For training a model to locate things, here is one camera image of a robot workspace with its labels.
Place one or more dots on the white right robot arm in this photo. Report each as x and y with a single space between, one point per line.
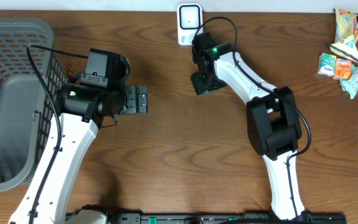
273 127

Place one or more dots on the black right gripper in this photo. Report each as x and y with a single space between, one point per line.
199 86

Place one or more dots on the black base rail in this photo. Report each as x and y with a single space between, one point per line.
228 218

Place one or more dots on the light blue wipes pack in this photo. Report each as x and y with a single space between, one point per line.
351 85

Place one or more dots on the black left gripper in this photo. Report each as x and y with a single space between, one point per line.
142 109

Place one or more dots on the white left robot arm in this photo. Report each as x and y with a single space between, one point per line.
81 112

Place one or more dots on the teal tissue pack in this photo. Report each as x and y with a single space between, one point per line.
326 65

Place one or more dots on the orange white snack bag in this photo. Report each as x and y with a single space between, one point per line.
346 35

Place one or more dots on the orange tissue pack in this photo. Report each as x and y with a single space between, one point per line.
343 69

